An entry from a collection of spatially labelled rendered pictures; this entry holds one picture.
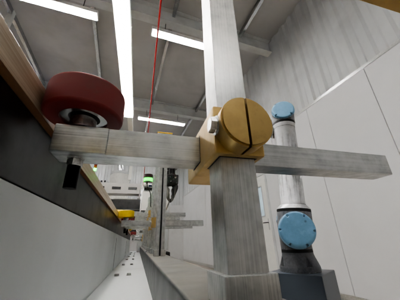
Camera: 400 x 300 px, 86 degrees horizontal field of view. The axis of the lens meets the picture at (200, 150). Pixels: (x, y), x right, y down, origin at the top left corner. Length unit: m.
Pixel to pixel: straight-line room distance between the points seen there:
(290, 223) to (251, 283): 0.86
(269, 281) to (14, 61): 0.27
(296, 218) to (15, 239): 0.94
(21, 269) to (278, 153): 0.31
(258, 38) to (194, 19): 1.51
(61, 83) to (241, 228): 0.21
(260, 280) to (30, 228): 0.24
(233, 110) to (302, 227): 0.89
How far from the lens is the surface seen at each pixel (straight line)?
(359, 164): 0.37
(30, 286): 0.35
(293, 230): 1.05
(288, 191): 1.10
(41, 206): 0.33
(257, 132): 0.19
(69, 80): 0.25
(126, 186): 4.39
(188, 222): 1.25
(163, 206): 0.93
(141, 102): 7.28
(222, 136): 0.19
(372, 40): 3.86
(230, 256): 0.19
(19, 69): 0.25
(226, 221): 0.19
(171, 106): 7.39
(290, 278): 1.21
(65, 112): 0.27
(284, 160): 0.29
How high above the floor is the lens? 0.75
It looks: 23 degrees up
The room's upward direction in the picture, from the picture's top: 2 degrees counter-clockwise
